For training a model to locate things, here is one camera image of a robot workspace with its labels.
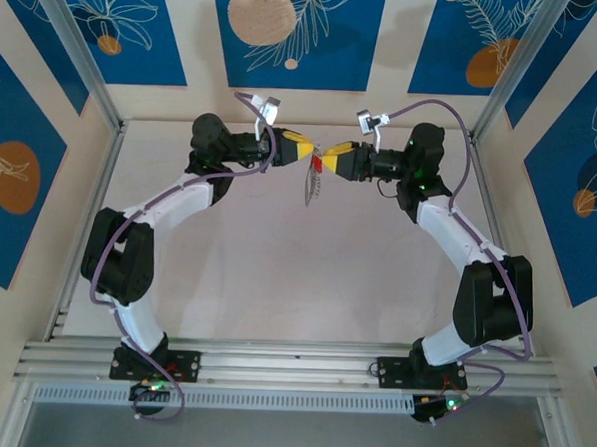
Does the clear plastic tube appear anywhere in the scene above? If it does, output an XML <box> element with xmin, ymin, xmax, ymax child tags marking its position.
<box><xmin>468</xmin><ymin>0</ymin><xmax>551</xmax><ymax>148</ymax></box>

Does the grey metal shelf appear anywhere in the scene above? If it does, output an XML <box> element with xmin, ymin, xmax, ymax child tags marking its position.
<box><xmin>15</xmin><ymin>399</ymin><xmax>554</xmax><ymax>447</ymax></box>

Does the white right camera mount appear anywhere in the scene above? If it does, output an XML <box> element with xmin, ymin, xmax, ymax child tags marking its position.
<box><xmin>366</xmin><ymin>114</ymin><xmax>393</xmax><ymax>152</ymax></box>

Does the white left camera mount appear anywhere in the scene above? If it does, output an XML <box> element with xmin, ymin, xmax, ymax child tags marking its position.
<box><xmin>250</xmin><ymin>96</ymin><xmax>276</xmax><ymax>141</ymax></box>

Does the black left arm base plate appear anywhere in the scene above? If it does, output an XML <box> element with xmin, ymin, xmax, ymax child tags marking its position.
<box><xmin>108</xmin><ymin>346</ymin><xmax>204</xmax><ymax>386</ymax></box>

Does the grey slotted cable duct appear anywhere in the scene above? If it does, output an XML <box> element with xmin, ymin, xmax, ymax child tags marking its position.
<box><xmin>31</xmin><ymin>374</ymin><xmax>419</xmax><ymax>424</ymax></box>

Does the aluminium side rail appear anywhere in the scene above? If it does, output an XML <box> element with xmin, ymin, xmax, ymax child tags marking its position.
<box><xmin>455</xmin><ymin>132</ymin><xmax>544</xmax><ymax>356</ymax></box>
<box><xmin>44</xmin><ymin>118</ymin><xmax>130</xmax><ymax>348</ymax></box>

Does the aluminium front rail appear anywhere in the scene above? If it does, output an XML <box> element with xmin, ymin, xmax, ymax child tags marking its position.
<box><xmin>12</xmin><ymin>322</ymin><xmax>566</xmax><ymax>408</ymax></box>

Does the aluminium front frame leg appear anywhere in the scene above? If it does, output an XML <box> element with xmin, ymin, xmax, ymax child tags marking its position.
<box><xmin>0</xmin><ymin>375</ymin><xmax>39</xmax><ymax>447</ymax></box>
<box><xmin>534</xmin><ymin>395</ymin><xmax>589</xmax><ymax>447</ymax></box>

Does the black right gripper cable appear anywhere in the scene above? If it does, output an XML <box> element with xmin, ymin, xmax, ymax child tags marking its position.
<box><xmin>376</xmin><ymin>179</ymin><xmax>402</xmax><ymax>201</ymax></box>

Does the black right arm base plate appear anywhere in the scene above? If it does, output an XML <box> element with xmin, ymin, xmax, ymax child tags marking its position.
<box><xmin>375</xmin><ymin>355</ymin><xmax>469</xmax><ymax>394</ymax></box>

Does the aluminium corner post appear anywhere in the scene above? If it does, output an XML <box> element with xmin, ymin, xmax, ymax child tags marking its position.
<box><xmin>20</xmin><ymin>0</ymin><xmax>132</xmax><ymax>131</ymax></box>

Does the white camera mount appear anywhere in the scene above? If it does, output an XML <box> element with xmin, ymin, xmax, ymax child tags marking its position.
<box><xmin>250</xmin><ymin>96</ymin><xmax>276</xmax><ymax>141</ymax></box>
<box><xmin>366</xmin><ymin>114</ymin><xmax>393</xmax><ymax>152</ymax></box>

